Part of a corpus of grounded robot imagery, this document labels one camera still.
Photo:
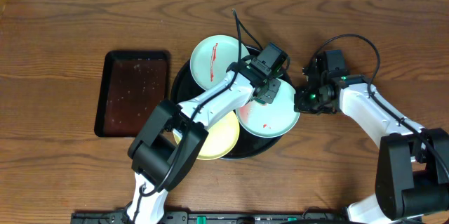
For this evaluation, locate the light blue plate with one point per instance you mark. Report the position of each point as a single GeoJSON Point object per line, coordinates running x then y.
{"type": "Point", "coordinates": [211, 58]}
{"type": "Point", "coordinates": [270, 120]}

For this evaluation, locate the yellow plate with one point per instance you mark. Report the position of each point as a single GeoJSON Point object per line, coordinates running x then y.
{"type": "Point", "coordinates": [222, 137]}

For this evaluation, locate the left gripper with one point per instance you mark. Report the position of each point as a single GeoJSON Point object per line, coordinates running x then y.
{"type": "Point", "coordinates": [270, 88]}

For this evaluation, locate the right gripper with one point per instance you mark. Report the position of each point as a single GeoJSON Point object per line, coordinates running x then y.
{"type": "Point", "coordinates": [301, 105]}

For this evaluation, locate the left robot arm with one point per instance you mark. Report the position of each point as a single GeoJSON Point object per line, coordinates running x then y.
{"type": "Point", "coordinates": [167, 146]}

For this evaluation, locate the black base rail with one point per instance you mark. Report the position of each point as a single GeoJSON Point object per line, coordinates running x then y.
{"type": "Point", "coordinates": [181, 217]}

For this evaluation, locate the rectangular black water tray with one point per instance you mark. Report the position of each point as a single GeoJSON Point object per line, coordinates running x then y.
{"type": "Point", "coordinates": [133, 83]}

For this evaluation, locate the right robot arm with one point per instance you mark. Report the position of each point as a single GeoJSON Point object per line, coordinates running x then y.
{"type": "Point", "coordinates": [412, 165]}

